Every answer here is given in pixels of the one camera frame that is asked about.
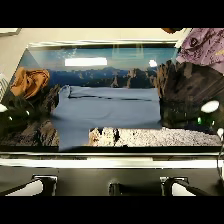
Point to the silver frame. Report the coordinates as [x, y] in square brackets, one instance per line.
[110, 162]

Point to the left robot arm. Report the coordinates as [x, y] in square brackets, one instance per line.
[33, 187]

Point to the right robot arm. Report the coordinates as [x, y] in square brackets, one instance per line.
[181, 188]

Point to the orange-brown garment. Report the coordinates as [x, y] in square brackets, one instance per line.
[29, 81]

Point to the blue-grey garment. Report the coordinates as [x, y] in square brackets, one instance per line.
[110, 108]

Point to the purple patterned garment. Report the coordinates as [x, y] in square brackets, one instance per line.
[204, 46]

